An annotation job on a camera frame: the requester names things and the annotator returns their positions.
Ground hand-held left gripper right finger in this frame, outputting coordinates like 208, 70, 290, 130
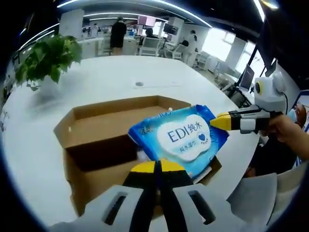
158, 159, 242, 232

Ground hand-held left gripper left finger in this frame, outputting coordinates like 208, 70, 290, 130
49, 161, 158, 232

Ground blue wet wipes pack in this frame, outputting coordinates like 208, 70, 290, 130
127, 104, 230, 181

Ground brown cardboard shoe box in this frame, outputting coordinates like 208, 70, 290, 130
53, 95, 223, 218

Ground person's right hand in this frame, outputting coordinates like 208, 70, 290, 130
267, 115, 302, 144

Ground white office chair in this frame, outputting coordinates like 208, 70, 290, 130
172, 44, 189, 60
140, 37, 163, 57

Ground dark screen monitor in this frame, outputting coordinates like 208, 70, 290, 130
163, 23, 179, 35

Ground pink screen monitor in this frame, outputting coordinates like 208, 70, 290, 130
138, 15, 155, 26

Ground green potted plant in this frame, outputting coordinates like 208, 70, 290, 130
15, 35, 83, 92

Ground white square pillar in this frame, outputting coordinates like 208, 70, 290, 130
60, 9, 85, 41

